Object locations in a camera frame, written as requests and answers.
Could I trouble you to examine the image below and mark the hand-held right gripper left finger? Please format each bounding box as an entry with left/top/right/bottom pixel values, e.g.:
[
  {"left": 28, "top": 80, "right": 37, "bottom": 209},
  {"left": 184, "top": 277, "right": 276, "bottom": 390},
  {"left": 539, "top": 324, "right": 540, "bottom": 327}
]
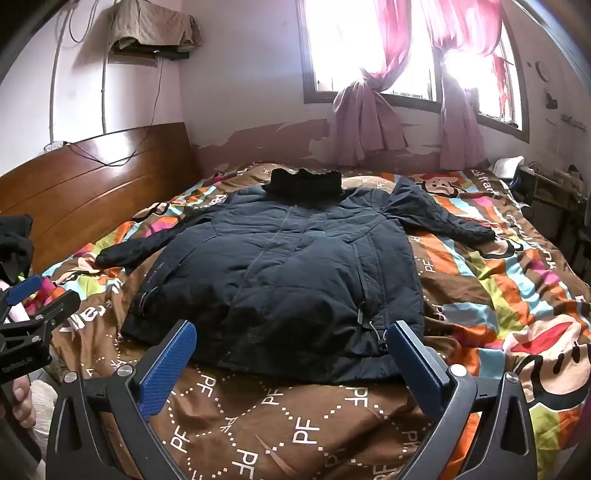
[{"left": 46, "top": 319, "right": 204, "bottom": 480}]

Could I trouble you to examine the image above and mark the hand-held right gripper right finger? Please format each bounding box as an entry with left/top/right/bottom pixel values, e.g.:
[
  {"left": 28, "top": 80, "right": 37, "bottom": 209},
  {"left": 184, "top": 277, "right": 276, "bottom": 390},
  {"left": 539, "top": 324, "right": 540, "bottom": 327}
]
[{"left": 387, "top": 320, "right": 539, "bottom": 480}]

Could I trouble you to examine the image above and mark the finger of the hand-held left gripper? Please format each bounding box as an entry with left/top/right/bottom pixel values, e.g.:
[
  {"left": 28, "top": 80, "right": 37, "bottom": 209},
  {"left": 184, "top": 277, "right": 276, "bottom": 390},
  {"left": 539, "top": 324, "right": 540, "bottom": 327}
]
[
  {"left": 0, "top": 290, "right": 82, "bottom": 344},
  {"left": 0, "top": 274, "right": 43, "bottom": 319}
]

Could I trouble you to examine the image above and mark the dark navy padded jacket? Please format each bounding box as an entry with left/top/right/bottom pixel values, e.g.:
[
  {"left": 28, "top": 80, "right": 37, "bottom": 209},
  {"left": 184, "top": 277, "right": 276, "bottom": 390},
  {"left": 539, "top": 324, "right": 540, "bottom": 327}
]
[{"left": 95, "top": 167, "right": 497, "bottom": 385}]

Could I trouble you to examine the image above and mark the person's left hand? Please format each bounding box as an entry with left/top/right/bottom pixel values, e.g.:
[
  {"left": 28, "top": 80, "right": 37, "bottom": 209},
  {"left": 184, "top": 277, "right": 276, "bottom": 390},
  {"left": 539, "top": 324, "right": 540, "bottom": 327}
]
[{"left": 11, "top": 376, "right": 38, "bottom": 428}]

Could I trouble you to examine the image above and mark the dark cloth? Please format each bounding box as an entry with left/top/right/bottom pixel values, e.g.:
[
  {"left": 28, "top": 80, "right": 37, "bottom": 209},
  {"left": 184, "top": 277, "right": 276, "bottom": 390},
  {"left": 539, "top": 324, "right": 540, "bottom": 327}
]
[{"left": 0, "top": 215, "right": 35, "bottom": 283}]

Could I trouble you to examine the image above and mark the white cloth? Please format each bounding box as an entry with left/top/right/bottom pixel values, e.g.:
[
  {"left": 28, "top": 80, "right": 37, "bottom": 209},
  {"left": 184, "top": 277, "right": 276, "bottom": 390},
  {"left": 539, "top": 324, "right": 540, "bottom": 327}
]
[{"left": 28, "top": 378, "right": 62, "bottom": 441}]

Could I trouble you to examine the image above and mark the wooden headboard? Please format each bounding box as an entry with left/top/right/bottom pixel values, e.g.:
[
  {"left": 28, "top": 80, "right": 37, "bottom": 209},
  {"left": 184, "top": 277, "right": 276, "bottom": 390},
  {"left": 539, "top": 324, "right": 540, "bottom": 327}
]
[{"left": 0, "top": 122, "right": 201, "bottom": 278}]

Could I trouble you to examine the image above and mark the colourful printed blanket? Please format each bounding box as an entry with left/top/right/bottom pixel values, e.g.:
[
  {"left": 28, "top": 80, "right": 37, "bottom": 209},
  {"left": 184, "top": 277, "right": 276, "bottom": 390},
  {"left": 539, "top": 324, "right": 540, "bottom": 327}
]
[{"left": 41, "top": 159, "right": 591, "bottom": 480}]

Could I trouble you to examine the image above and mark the cluttered bedside desk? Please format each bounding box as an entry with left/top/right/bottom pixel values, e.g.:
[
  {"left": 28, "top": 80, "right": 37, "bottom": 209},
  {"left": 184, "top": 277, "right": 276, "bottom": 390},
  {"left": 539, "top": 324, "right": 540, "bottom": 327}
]
[{"left": 512, "top": 161, "right": 591, "bottom": 278}]

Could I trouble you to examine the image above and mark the white object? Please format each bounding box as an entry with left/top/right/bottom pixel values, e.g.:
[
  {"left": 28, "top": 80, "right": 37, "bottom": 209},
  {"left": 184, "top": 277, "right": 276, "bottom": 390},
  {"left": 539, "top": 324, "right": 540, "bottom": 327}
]
[{"left": 492, "top": 156, "right": 526, "bottom": 179}]

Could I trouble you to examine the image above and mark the pink curtain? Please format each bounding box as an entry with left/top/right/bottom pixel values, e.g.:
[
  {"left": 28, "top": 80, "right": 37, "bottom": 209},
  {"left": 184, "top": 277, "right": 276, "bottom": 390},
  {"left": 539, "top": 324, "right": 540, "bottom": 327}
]
[
  {"left": 418, "top": 0, "right": 504, "bottom": 171},
  {"left": 325, "top": 0, "right": 414, "bottom": 167}
]

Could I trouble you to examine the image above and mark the beige cloth cover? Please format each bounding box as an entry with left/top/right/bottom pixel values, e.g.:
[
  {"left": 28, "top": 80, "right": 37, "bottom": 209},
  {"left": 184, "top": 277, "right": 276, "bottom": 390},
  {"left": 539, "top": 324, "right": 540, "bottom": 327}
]
[{"left": 108, "top": 0, "right": 204, "bottom": 52}]

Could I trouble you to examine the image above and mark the window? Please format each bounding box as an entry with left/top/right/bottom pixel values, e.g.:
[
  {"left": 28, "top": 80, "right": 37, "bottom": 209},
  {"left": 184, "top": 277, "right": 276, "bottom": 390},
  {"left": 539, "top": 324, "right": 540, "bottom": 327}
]
[{"left": 298, "top": 0, "right": 532, "bottom": 144}]

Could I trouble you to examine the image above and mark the black cable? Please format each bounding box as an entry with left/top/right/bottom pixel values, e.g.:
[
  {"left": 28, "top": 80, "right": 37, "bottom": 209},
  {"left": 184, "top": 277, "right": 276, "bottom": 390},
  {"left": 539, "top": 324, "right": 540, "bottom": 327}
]
[{"left": 65, "top": 58, "right": 164, "bottom": 166}]

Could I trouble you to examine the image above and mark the white wall pipe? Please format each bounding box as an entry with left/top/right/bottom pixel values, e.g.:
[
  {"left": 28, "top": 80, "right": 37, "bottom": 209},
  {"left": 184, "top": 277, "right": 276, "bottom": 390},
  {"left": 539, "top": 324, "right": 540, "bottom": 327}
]
[{"left": 100, "top": 58, "right": 110, "bottom": 136}]

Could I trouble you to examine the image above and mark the dark wall shelf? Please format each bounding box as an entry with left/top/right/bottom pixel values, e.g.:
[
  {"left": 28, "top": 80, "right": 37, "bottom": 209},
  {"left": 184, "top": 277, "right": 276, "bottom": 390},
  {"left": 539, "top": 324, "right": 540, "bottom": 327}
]
[{"left": 108, "top": 44, "right": 192, "bottom": 64}]

